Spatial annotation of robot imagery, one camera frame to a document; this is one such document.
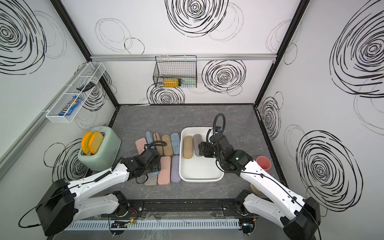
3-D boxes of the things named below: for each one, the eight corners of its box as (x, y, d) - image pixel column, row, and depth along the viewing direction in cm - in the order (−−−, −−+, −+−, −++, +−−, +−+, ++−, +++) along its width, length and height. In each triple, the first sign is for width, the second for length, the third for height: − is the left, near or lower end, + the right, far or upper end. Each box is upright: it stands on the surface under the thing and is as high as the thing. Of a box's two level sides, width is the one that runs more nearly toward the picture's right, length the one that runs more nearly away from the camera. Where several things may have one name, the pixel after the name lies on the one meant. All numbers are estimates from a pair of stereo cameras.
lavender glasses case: (171, 182, 83) (170, 179, 79) (171, 158, 92) (170, 154, 88) (180, 181, 83) (179, 178, 79) (179, 158, 93) (178, 154, 88)
